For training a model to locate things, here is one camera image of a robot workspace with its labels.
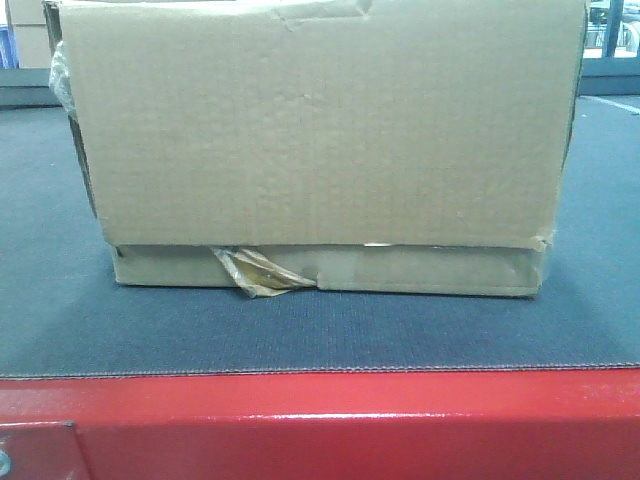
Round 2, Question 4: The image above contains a brown cardboard carton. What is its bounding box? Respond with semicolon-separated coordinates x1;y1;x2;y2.
44;1;589;297

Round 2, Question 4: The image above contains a red conveyor frame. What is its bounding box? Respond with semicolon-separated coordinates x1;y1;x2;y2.
1;369;639;479

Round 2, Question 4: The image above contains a dark grey conveyor belt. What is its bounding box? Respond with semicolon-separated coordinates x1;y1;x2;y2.
1;97;639;379

